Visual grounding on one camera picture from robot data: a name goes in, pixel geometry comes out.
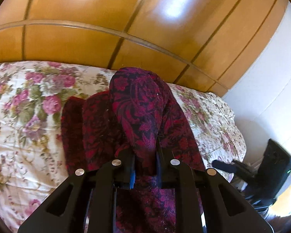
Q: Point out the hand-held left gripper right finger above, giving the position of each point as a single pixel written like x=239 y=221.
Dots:
x=158 y=167

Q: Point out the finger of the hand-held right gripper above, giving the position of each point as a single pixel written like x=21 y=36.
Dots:
x=223 y=166

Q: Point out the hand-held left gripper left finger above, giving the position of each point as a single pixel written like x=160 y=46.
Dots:
x=131 y=174

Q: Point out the red floral knit sweater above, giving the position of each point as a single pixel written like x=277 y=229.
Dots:
x=133 y=116

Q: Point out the floral bedspread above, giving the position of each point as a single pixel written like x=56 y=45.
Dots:
x=26 y=131

